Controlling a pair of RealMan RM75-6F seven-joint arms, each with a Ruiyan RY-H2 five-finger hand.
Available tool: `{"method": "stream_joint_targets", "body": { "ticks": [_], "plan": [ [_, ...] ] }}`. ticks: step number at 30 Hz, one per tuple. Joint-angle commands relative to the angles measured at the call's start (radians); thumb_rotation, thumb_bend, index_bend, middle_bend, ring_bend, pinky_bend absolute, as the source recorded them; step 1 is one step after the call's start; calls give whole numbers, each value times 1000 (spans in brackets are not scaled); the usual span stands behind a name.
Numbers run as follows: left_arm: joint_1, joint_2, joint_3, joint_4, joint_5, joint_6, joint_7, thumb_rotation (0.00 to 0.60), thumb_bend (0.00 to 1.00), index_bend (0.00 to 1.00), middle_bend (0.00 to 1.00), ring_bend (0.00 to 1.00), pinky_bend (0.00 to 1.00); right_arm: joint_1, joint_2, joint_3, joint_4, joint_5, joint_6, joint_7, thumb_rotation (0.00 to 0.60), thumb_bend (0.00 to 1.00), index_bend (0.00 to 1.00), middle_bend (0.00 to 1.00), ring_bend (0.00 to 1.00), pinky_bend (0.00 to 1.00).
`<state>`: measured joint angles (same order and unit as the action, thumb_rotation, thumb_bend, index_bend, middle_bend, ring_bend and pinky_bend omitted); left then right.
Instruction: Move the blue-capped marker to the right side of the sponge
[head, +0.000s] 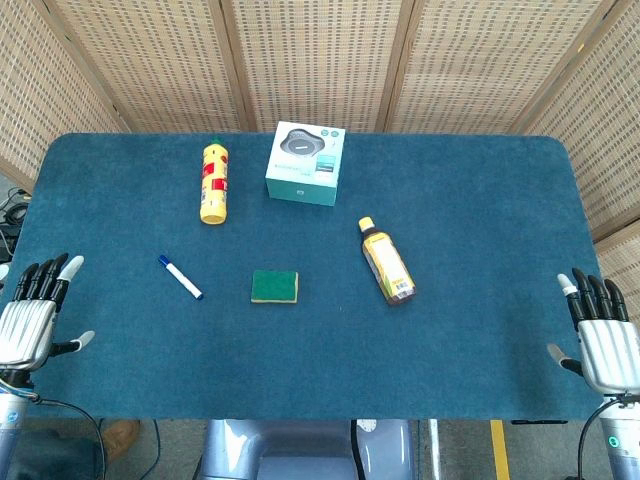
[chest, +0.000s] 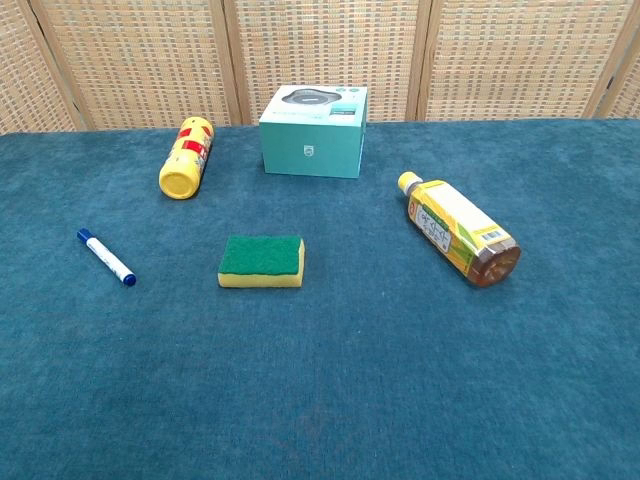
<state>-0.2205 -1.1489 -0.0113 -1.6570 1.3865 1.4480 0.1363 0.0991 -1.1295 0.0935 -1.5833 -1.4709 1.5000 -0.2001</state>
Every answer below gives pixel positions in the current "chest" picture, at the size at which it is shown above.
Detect blue white marker pen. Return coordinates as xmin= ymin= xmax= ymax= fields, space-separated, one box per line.
xmin=76 ymin=228 xmax=138 ymax=288

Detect green and yellow sponge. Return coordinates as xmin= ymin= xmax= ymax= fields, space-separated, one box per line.
xmin=217 ymin=235 xmax=306 ymax=289

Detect blue table cloth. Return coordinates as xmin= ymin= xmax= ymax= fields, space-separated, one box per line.
xmin=0 ymin=117 xmax=640 ymax=480

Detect teal product box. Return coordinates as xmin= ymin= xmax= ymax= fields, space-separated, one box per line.
xmin=258 ymin=84 xmax=369 ymax=180

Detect yellow-labelled tea bottle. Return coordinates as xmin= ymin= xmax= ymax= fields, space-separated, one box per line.
xmin=397 ymin=171 xmax=523 ymax=289

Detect yellow cylindrical can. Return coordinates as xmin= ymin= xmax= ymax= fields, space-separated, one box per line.
xmin=158 ymin=116 xmax=215 ymax=201

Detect woven rattan folding screen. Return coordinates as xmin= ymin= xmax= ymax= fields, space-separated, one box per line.
xmin=0 ymin=0 xmax=640 ymax=135

